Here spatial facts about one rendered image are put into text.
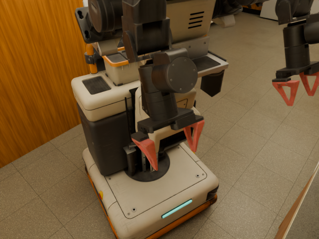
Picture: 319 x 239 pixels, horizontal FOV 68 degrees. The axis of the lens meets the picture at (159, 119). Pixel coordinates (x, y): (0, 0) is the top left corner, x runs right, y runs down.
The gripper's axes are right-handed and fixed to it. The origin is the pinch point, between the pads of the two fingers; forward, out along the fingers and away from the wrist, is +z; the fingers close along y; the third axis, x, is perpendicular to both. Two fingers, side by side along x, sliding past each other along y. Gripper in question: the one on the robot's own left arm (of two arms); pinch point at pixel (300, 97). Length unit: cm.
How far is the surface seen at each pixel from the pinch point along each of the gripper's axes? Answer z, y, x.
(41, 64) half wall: -33, -55, 145
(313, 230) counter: 15.9, -28.2, -18.8
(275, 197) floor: 85, 47, 53
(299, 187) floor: 86, 68, 50
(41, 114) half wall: 2, -67, 158
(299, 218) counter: 14.7, -28.2, -16.4
